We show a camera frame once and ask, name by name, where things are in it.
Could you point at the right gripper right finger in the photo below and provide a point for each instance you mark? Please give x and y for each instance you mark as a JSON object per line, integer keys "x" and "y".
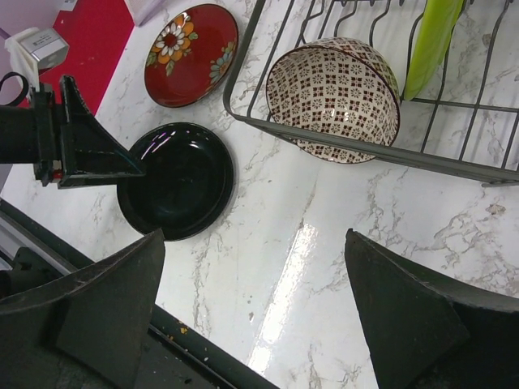
{"x": 427, "y": 330}

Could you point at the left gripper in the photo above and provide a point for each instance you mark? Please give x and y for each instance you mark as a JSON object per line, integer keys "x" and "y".
{"x": 91, "y": 156}

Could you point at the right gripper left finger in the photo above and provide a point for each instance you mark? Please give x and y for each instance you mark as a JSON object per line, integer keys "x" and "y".
{"x": 86, "y": 329}

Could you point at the black plate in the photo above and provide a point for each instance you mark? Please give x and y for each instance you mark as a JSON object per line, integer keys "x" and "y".
{"x": 188, "y": 183}

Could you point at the red floral plate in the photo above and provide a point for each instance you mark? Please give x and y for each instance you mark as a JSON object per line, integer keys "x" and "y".
{"x": 191, "y": 55}

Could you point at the black wire dish rack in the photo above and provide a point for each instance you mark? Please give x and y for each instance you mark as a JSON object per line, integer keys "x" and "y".
{"x": 463, "y": 123}

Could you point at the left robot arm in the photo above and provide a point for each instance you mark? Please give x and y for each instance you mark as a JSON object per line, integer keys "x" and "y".
{"x": 18, "y": 128}

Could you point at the red folder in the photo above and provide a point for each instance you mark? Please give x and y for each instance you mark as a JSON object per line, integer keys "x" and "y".
{"x": 97, "y": 32}

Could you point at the book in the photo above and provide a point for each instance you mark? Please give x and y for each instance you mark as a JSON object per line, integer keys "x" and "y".
{"x": 142, "y": 10}

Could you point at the patterned bowl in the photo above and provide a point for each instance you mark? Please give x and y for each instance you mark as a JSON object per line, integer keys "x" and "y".
{"x": 336, "y": 86}

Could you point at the green plate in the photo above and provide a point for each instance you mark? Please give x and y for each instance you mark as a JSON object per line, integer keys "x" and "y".
{"x": 434, "y": 36}

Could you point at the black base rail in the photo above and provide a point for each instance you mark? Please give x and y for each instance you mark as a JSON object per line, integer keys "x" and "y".
{"x": 172, "y": 356}

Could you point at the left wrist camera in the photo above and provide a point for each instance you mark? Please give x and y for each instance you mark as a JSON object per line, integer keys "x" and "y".
{"x": 34, "y": 51}

